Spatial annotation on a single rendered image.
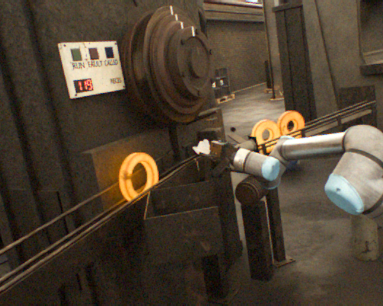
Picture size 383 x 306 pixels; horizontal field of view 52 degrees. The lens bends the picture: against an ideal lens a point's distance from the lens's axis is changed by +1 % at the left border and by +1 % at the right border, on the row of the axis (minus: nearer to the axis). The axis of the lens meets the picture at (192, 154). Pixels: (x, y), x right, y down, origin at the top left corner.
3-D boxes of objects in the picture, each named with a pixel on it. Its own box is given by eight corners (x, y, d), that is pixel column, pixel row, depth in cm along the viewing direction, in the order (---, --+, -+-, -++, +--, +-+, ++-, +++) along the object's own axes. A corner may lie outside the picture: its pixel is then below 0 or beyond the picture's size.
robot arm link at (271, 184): (287, 173, 169) (284, 162, 158) (273, 194, 167) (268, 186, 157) (268, 163, 174) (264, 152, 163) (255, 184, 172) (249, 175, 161)
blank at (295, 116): (273, 116, 203) (277, 116, 200) (297, 107, 208) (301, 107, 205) (279, 144, 207) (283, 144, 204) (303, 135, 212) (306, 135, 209)
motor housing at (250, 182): (245, 281, 200) (231, 182, 189) (261, 260, 218) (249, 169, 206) (269, 285, 193) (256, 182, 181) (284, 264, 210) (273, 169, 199)
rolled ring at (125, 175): (140, 213, 142) (133, 213, 144) (164, 181, 154) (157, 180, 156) (117, 175, 132) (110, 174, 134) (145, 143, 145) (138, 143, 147)
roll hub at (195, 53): (174, 103, 150) (162, 28, 144) (209, 94, 173) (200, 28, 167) (186, 102, 147) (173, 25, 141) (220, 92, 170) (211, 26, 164)
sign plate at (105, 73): (70, 98, 132) (57, 44, 128) (121, 89, 153) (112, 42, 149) (74, 97, 131) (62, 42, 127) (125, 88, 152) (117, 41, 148)
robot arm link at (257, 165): (273, 186, 156) (270, 177, 147) (246, 176, 162) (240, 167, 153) (282, 165, 158) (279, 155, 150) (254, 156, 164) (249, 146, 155)
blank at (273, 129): (248, 124, 198) (252, 125, 195) (273, 116, 203) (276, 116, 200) (254, 154, 201) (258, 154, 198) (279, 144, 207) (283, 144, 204)
